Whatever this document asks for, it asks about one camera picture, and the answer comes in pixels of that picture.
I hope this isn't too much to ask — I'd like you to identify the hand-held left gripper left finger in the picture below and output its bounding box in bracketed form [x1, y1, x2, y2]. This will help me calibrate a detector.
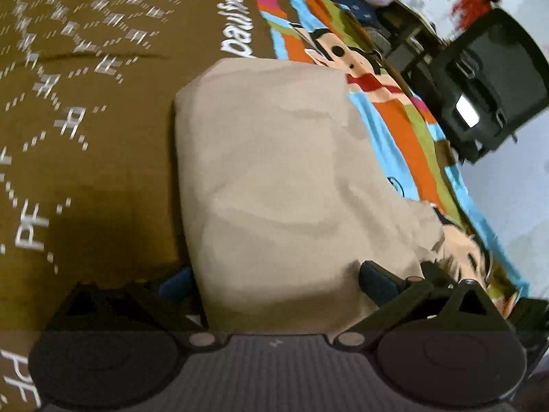
[40, 266, 220, 348]

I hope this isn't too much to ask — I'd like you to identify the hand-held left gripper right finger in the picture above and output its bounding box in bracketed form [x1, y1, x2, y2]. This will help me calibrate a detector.
[335, 261, 515, 348]

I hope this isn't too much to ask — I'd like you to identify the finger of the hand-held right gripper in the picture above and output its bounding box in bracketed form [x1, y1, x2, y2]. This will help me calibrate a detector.
[420, 261, 454, 291]

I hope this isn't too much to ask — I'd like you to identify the beige hoodie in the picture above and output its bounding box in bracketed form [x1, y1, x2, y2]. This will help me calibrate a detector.
[174, 57, 449, 335]

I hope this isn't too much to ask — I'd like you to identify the brown cartoon printed bedsheet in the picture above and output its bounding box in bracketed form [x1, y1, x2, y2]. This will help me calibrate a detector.
[0, 0, 530, 412]

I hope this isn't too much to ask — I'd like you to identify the black office chair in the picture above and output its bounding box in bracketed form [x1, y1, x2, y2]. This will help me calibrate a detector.
[429, 6, 549, 164]

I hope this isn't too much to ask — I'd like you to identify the dark blue starred cloth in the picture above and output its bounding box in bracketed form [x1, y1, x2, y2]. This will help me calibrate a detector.
[319, 0, 380, 24]

